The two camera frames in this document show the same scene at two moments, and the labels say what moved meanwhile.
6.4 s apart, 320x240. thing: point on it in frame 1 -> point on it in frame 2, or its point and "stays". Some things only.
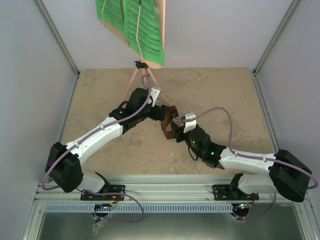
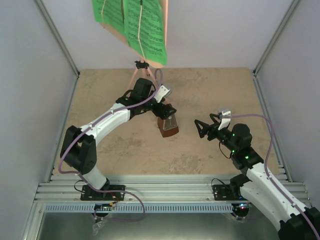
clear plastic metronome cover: x=178 y=121 -> x=170 y=122
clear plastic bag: x=97 y=226 stays
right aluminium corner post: x=290 y=12 stays
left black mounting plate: x=112 y=189 stays
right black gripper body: x=178 y=133 -> x=213 y=128
